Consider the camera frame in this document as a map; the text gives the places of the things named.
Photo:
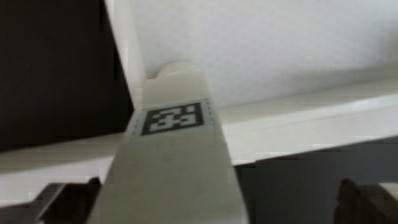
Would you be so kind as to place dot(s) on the white desk top tray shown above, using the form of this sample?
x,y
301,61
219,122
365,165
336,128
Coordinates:
x,y
276,46

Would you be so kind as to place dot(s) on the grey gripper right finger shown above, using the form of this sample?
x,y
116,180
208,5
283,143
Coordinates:
x,y
366,203

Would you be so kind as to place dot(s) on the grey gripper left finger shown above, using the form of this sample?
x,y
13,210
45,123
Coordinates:
x,y
25,213

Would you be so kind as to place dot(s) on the white desk leg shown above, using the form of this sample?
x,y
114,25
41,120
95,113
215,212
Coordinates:
x,y
171,184

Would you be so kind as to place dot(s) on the white U-shaped frame fence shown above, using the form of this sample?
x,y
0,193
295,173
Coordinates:
x,y
272,128

